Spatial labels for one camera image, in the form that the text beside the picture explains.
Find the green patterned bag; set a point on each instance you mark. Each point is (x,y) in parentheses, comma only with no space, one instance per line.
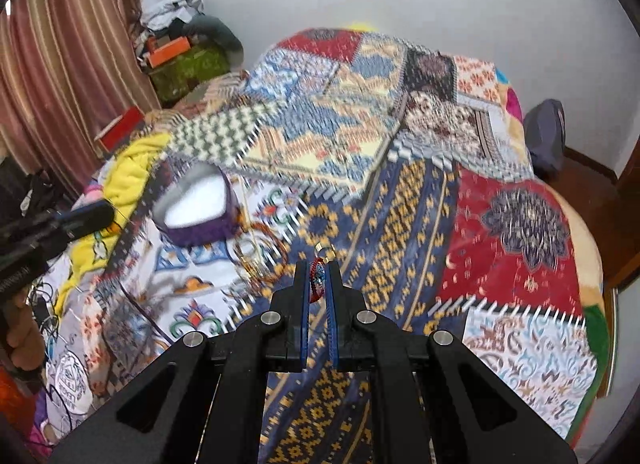
(180,75)

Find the pile of thin bangles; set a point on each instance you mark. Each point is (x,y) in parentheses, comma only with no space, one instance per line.
(260,256)

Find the yellow blanket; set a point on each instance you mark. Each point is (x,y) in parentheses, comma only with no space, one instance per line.
(123,187)

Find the yellow round object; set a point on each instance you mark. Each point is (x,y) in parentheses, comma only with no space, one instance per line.
(361,28)

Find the wooden wardrobe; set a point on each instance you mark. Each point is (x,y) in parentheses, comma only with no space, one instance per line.
(624,254)

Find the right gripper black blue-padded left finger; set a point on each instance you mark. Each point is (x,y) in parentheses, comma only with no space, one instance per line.
(202,400)

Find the striped red curtain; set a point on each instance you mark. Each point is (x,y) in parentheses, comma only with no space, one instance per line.
(68,68)

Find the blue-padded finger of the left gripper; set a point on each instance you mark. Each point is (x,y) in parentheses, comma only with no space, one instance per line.
(86,220)

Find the grey backpack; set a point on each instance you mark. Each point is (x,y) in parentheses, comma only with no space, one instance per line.
(545,138)

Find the red box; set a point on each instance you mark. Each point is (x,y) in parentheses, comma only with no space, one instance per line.
(118,132)

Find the pile of clothes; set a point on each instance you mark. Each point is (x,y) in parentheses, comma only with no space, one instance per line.
(187,19)

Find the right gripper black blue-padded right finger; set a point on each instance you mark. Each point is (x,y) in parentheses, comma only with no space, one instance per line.
(432,399)

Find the orange box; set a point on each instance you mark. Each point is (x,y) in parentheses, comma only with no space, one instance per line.
(160,54)

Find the colourful patchwork bed cover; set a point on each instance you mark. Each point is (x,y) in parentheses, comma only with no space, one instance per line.
(406,166)

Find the heart-shaped purple jewelry box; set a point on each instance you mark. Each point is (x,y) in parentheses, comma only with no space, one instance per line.
(198,208)

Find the person's left hand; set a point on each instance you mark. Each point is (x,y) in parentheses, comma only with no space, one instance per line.
(24,338)

